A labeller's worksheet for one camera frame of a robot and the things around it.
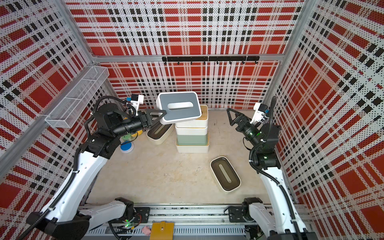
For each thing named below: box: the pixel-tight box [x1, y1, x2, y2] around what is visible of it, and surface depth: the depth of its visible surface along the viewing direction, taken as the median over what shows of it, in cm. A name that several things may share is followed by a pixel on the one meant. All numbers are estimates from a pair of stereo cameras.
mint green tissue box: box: [176, 133, 208, 145], surface depth 92 cm
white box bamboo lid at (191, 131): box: [175, 125, 208, 136], surface depth 82 cm
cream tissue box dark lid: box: [146, 122, 175, 145], surface depth 101 cm
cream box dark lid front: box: [210, 156, 242, 193], surface depth 83 cm
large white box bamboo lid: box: [176, 137, 210, 154], surface depth 93 cm
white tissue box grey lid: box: [156, 91, 202, 125], surface depth 65 cm
